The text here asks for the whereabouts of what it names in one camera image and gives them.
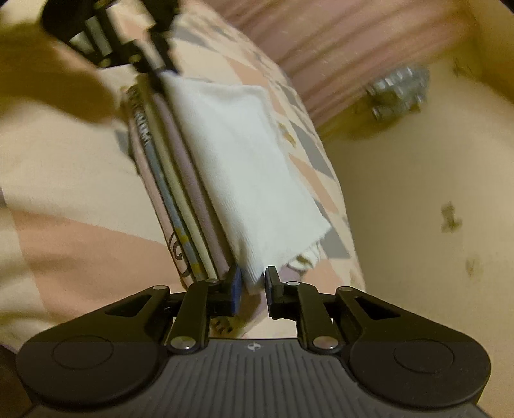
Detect lilac garment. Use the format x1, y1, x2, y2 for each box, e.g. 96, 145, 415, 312
151, 93, 234, 279

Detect pink garment with swirl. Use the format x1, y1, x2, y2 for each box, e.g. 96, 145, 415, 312
129, 126, 193, 288

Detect white tank top garment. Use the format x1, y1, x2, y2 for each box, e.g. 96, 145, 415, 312
161, 71, 330, 294

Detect pink curtain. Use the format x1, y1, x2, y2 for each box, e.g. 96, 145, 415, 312
209, 0, 476, 125

